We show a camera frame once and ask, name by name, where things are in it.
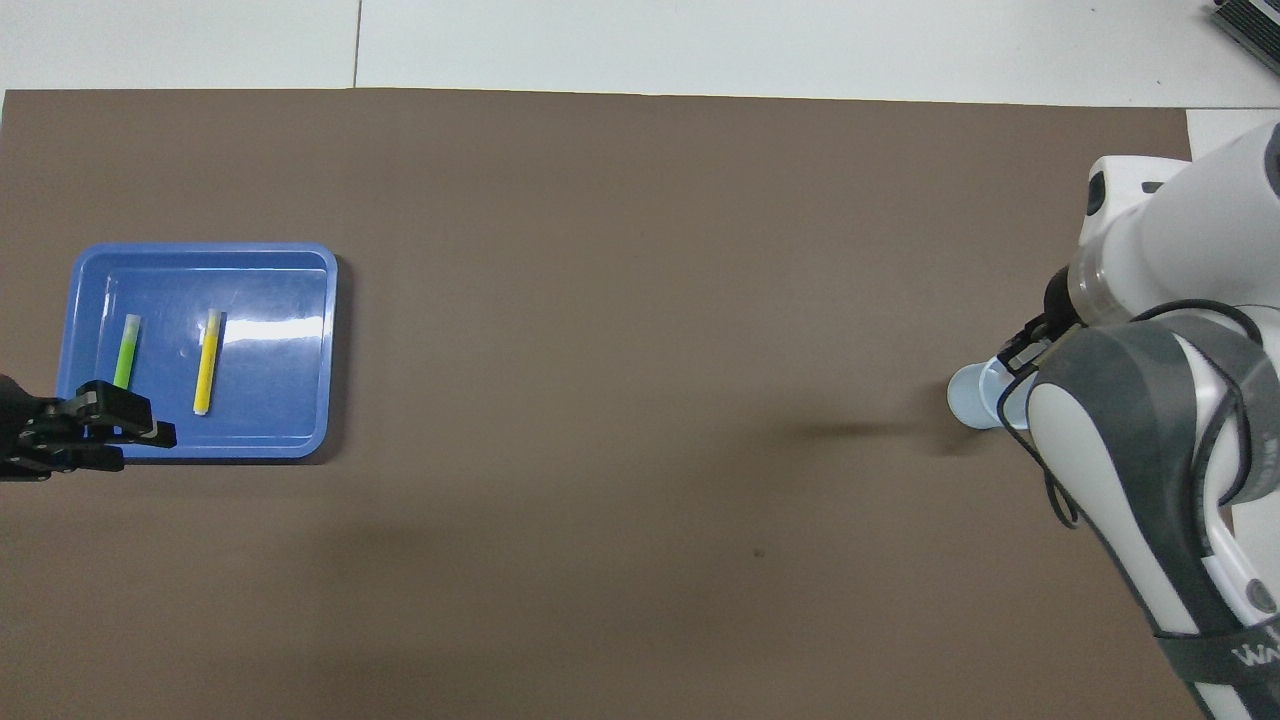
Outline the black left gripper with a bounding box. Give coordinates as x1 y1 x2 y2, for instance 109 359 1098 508
0 375 178 483

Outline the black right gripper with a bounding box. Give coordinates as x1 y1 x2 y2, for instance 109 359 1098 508
998 265 1086 376

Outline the green pen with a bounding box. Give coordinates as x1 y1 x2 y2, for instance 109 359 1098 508
112 314 143 391

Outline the yellow pen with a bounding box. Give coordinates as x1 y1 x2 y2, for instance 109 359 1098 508
193 309 223 416

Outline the translucent plastic cup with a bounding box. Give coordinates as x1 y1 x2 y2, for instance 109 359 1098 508
947 355 1031 431

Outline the blue plastic tray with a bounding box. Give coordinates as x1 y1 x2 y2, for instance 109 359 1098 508
52 243 339 459

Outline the brown table mat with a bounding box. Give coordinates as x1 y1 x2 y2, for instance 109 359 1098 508
0 88 1259 720

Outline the dark ribbed device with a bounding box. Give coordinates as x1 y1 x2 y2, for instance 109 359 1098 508
1208 0 1280 63

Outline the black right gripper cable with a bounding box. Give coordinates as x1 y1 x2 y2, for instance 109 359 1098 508
1030 300 1263 531

